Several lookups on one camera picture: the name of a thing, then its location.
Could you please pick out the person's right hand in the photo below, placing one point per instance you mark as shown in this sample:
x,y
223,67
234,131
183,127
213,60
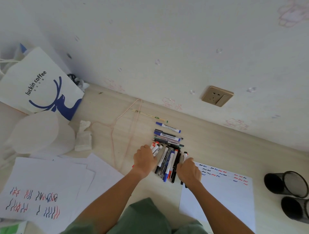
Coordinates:
x,y
189,174

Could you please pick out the person's left hand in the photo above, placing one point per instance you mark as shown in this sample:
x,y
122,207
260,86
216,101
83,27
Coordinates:
x,y
144,161

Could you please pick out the black slim pen silver tip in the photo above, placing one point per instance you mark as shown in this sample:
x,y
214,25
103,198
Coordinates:
x,y
174,179
178,156

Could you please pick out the black click pen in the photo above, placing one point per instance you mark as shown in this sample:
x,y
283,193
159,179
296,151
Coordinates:
x,y
173,145

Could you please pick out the white paper sheet with squiggles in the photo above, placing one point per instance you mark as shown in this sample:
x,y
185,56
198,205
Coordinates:
x,y
217,205

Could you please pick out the black mesh cup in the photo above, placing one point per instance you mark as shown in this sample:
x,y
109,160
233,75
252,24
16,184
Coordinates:
x,y
292,209
275,183

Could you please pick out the person's right forearm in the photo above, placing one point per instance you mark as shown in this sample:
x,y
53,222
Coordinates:
x,y
217,209

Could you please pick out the person's left forearm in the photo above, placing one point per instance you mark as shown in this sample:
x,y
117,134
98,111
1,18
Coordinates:
x,y
108,202

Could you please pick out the light wooden table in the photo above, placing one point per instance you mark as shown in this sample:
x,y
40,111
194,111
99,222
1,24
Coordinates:
x,y
217,149

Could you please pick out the paper-wrapped chopsticks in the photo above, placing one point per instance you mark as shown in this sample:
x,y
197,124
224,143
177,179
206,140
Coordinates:
x,y
149,115

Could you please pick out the green shirt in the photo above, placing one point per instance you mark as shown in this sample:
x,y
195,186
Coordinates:
x,y
140,217

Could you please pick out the crumpled white tissue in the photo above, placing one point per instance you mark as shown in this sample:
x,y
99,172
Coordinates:
x,y
83,139

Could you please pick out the white sheet with large scribbles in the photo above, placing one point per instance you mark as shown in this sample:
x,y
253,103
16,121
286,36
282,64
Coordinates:
x,y
48,173

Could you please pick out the small white scrap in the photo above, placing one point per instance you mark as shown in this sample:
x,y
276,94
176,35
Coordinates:
x,y
83,85

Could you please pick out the white rounded object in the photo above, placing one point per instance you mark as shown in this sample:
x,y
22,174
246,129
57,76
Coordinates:
x,y
36,132

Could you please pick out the white plastic bag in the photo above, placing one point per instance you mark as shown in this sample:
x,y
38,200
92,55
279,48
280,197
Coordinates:
x,y
24,72

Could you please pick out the clear printed packet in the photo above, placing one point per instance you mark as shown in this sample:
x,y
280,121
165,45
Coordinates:
x,y
9,229

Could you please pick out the gold wall socket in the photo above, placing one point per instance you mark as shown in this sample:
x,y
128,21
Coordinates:
x,y
212,95

